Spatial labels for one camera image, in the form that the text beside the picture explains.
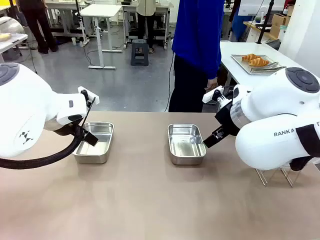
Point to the black stand pole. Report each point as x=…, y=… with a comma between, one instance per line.
x=262, y=27

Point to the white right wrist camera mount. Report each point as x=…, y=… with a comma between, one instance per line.
x=211, y=96

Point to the white side table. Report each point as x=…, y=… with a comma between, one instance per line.
x=232, y=67

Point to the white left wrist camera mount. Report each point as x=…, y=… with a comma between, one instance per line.
x=90, y=96

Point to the golden croissant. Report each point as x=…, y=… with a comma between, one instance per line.
x=258, y=62
x=250, y=57

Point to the white height-adjustable desk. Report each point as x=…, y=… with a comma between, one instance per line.
x=100, y=11

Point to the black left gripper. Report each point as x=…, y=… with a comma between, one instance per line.
x=76, y=130

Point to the steel rectangular container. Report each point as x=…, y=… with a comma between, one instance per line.
x=100, y=151
x=185, y=145

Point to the person's left hand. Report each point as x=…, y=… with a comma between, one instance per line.
x=212, y=83

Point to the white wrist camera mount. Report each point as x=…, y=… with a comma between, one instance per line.
x=90, y=96
x=211, y=96

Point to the white lab bench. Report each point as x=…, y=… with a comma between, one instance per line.
x=65, y=7

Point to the person in beige top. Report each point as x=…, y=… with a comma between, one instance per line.
x=146, y=15

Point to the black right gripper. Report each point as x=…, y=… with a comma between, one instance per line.
x=226, y=120

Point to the steel baking tray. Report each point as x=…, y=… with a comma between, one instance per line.
x=240, y=60

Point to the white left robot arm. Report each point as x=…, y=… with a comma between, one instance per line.
x=25, y=105

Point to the clear plastic dome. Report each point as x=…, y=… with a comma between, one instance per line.
x=10, y=23

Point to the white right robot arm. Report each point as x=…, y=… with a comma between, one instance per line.
x=270, y=105

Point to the cardboard box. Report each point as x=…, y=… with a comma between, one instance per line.
x=278, y=25

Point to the person in black clothes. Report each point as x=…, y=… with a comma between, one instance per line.
x=40, y=25

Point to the thin black tripod pole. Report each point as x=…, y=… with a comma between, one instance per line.
x=78, y=15

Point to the person in blue sweater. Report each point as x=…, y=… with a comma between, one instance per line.
x=195, y=37

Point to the white table with dome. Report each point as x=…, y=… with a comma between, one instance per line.
x=12, y=43

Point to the person's left forearm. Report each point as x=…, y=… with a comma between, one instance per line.
x=215, y=65

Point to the steel tongs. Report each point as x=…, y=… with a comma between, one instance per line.
x=268, y=68

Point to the black plastic stool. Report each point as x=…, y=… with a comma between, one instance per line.
x=140, y=52

